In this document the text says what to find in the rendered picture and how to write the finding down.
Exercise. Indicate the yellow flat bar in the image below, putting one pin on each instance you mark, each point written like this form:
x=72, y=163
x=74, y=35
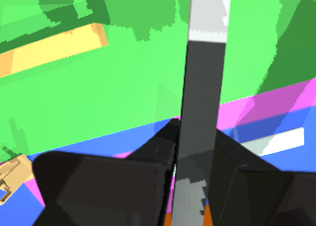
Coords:
x=46, y=50

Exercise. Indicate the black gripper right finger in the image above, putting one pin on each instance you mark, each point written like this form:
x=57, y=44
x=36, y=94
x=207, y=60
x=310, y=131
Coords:
x=246, y=190

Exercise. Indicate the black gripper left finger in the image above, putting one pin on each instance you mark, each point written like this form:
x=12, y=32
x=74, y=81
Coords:
x=139, y=182

